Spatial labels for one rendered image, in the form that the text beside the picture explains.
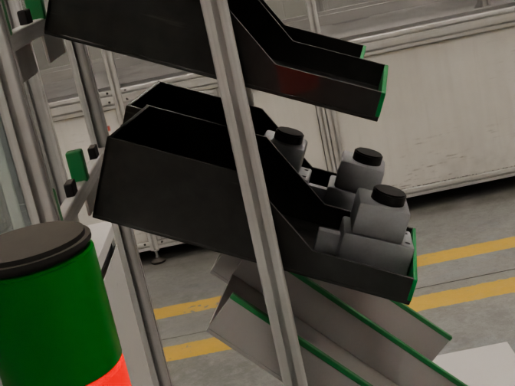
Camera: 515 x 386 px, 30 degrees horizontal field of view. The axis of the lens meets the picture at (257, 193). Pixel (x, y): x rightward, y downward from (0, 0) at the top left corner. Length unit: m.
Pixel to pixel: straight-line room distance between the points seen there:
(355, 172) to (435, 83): 3.79
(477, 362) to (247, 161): 0.74
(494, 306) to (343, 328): 2.72
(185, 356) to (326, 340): 2.79
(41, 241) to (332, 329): 0.63
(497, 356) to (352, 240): 0.63
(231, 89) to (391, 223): 0.19
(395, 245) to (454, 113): 3.97
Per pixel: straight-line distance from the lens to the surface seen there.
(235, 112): 0.76
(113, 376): 0.39
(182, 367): 3.67
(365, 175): 0.98
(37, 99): 2.26
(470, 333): 3.50
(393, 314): 1.13
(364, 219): 0.84
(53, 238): 0.38
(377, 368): 0.99
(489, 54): 4.80
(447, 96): 4.78
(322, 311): 0.97
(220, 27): 0.75
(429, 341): 1.14
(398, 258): 0.85
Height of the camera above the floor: 1.51
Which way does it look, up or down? 15 degrees down
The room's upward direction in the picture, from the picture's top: 12 degrees counter-clockwise
